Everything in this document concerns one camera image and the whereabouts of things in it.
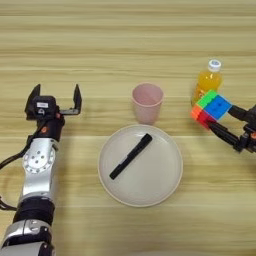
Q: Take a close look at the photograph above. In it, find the orange juice bottle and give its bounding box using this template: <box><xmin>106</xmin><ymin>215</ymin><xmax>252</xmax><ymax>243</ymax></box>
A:
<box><xmin>190</xmin><ymin>59</ymin><xmax>223</xmax><ymax>108</ymax></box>

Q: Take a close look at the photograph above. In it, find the pink plastic cup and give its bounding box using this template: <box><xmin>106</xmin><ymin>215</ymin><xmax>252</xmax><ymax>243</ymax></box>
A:
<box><xmin>131</xmin><ymin>82</ymin><xmax>165</xmax><ymax>126</ymax></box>

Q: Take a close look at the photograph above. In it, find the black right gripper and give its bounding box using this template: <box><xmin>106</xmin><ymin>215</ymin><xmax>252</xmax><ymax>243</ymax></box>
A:
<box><xmin>207</xmin><ymin>103</ymin><xmax>256</xmax><ymax>154</ymax></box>

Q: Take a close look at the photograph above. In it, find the colourful puzzle cube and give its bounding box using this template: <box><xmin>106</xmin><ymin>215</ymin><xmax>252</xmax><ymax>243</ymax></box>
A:
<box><xmin>190</xmin><ymin>89</ymin><xmax>234</xmax><ymax>130</ymax></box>

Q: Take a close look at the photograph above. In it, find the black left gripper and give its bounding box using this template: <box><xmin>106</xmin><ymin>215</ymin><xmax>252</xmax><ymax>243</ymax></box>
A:
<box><xmin>24</xmin><ymin>83</ymin><xmax>83</xmax><ymax>143</ymax></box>

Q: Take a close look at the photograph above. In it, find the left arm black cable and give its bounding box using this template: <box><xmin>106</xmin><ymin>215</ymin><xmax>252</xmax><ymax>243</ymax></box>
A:
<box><xmin>0</xmin><ymin>123</ymin><xmax>46</xmax><ymax>212</ymax></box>

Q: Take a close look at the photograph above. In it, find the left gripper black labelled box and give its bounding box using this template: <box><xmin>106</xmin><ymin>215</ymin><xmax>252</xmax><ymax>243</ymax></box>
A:
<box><xmin>32</xmin><ymin>95</ymin><xmax>58</xmax><ymax>117</ymax></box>

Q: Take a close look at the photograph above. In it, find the black marker pen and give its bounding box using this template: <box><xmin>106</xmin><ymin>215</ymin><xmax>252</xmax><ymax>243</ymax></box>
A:
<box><xmin>108</xmin><ymin>133</ymin><xmax>154</xmax><ymax>181</ymax></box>

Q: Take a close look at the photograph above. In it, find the round beige plate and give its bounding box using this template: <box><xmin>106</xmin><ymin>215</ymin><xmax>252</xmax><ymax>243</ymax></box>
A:
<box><xmin>97</xmin><ymin>124</ymin><xmax>184</xmax><ymax>208</ymax></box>

